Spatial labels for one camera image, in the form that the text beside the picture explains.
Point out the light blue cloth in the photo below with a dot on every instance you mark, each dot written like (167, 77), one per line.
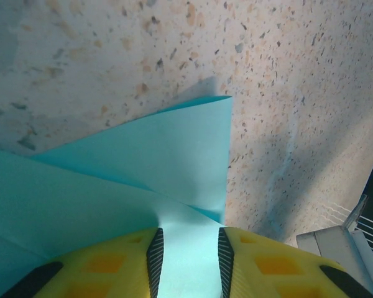
(143, 155)

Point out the narrow aluminium side rail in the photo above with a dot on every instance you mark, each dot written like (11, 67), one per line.
(326, 248)

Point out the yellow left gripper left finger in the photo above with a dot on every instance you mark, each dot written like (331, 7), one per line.
(105, 267)

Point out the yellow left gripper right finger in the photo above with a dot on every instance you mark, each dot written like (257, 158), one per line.
(273, 267)

